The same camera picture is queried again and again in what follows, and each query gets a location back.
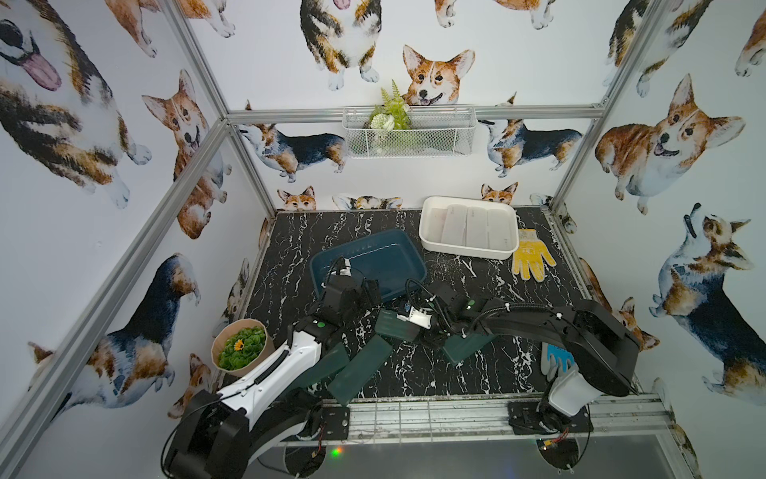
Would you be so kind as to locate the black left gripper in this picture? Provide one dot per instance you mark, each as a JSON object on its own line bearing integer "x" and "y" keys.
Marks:
{"x": 351, "y": 286}

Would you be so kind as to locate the dark green pencil case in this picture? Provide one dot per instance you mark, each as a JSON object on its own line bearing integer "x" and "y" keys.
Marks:
{"x": 389, "y": 325}
{"x": 351, "y": 380}
{"x": 457, "y": 348}
{"x": 329, "y": 365}

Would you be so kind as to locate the teal plastic storage box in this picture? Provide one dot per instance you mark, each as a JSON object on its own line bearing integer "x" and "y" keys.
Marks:
{"x": 389, "y": 257}

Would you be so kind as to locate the dark green pencil case front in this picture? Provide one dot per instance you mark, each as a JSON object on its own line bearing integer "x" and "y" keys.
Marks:
{"x": 351, "y": 380}

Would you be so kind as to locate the white plastic storage box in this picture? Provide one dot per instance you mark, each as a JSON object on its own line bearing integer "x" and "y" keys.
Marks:
{"x": 436, "y": 202}

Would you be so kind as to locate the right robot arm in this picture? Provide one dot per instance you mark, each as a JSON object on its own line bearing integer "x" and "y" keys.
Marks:
{"x": 605, "y": 352}

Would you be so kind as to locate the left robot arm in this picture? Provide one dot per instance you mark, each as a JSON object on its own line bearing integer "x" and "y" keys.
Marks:
{"x": 221, "y": 433}

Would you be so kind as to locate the bowl with green salad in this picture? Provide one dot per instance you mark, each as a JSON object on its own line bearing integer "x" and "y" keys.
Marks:
{"x": 242, "y": 346}

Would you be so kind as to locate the blue grey work glove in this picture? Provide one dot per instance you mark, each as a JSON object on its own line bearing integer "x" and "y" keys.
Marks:
{"x": 555, "y": 361}

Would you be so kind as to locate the artificial fern plant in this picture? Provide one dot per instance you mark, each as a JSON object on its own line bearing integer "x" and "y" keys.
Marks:
{"x": 390, "y": 125}

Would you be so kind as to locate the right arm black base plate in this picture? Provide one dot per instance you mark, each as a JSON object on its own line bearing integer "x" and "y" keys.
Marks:
{"x": 540, "y": 418}

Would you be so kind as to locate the white wire wall basket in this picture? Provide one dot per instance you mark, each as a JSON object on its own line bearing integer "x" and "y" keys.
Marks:
{"x": 417, "y": 132}

